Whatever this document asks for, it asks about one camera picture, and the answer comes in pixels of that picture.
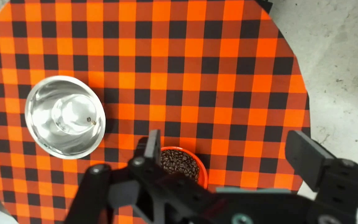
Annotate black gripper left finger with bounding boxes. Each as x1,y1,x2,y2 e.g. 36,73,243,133
64,128,217,224

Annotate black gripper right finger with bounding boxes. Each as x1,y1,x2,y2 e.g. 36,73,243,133
284,129,358,224

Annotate dark coffee beans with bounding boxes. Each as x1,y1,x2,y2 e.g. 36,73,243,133
159,149,201,184

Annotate small red bowl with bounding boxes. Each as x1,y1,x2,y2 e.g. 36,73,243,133
157,145,210,190

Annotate silver metal bowl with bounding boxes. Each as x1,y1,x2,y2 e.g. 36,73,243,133
23,74,106,160

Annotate orange black checked tablecloth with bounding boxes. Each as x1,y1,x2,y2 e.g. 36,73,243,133
0,0,313,224

